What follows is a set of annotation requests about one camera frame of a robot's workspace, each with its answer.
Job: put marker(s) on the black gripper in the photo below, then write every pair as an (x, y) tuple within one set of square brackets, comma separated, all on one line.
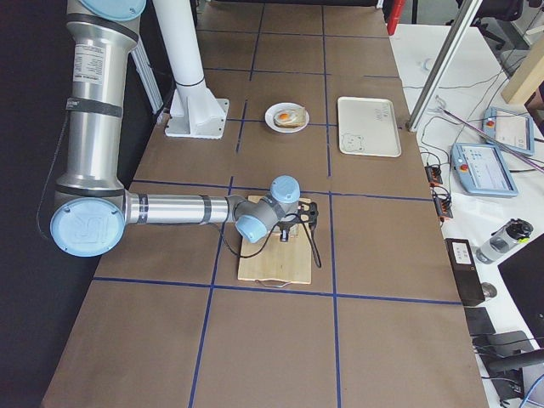
[(286, 226)]

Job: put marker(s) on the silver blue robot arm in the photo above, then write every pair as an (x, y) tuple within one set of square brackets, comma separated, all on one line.
[(92, 206)]

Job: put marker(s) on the wooden cutting board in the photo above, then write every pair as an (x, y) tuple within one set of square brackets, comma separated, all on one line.
[(263, 258)]

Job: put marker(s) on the toast with fried egg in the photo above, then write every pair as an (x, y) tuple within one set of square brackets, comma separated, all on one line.
[(290, 118)]

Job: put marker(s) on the cream bear tray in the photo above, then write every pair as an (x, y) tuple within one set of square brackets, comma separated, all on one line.
[(367, 127)]

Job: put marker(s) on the orange relay module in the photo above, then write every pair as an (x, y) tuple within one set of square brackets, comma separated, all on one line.
[(433, 173)]

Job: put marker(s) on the black rectangular box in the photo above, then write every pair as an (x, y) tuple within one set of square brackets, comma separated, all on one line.
[(464, 270)]

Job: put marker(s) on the near blue teach pendant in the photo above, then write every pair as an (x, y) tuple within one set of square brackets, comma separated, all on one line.
[(482, 170)]

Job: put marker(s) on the blue teach pendant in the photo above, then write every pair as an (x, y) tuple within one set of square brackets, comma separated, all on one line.
[(509, 128), (482, 170)]

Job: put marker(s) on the far blue teach pendant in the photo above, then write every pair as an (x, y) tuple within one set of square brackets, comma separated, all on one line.
[(509, 128)]

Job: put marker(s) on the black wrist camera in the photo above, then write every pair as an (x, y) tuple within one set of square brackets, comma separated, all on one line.
[(308, 213)]

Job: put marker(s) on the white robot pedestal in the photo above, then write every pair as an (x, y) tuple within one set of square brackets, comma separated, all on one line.
[(194, 112)]

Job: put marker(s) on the aluminium frame post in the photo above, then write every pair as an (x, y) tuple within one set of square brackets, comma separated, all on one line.
[(458, 29)]

